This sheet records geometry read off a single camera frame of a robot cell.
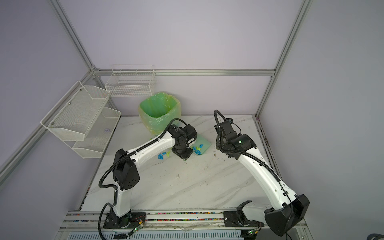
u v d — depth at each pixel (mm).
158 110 1071
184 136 627
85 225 729
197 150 884
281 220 365
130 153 501
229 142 520
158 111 1067
